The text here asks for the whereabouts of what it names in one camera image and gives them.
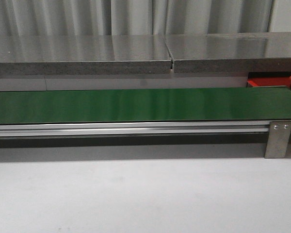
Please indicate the left grey stone slab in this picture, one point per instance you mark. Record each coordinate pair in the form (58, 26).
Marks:
(83, 55)

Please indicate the grey stone slab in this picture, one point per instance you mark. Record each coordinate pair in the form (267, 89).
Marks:
(83, 55)
(236, 52)

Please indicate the red tray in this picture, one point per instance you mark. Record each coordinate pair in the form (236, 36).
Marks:
(268, 79)

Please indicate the green conveyor belt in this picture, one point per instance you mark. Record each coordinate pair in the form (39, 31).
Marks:
(131, 105)

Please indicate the right grey stone slab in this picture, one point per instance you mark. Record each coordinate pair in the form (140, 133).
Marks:
(236, 52)

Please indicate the grey curtain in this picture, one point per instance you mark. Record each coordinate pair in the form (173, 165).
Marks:
(141, 17)

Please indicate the aluminium conveyor frame rail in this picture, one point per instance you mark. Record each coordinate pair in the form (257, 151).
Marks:
(133, 128)

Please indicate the steel conveyor support bracket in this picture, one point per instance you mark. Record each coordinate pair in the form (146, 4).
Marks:
(279, 134)

